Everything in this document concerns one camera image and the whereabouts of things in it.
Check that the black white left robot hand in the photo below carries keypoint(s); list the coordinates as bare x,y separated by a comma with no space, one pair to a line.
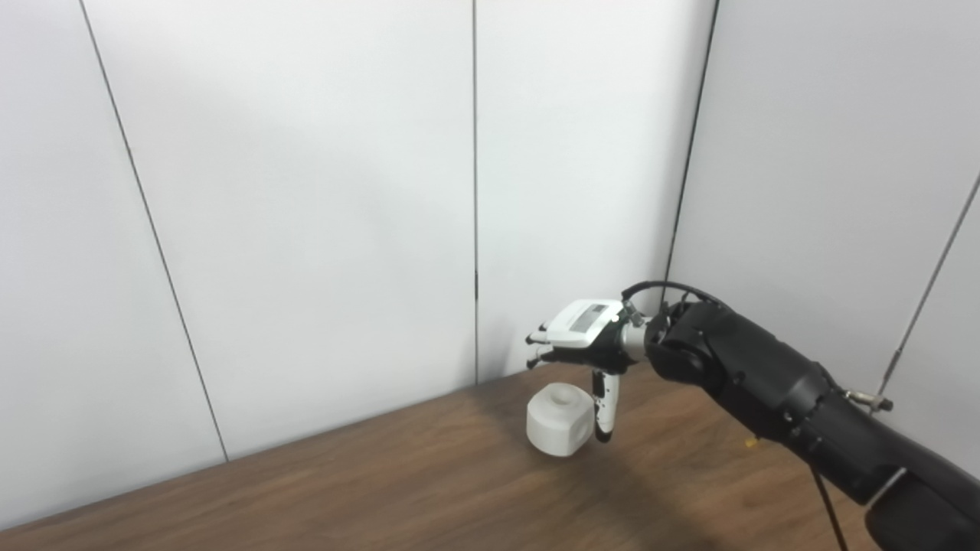
586,325

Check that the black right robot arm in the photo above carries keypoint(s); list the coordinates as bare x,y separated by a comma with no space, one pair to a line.
773,383

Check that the round white block with holes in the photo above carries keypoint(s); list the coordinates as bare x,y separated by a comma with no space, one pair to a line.
555,428

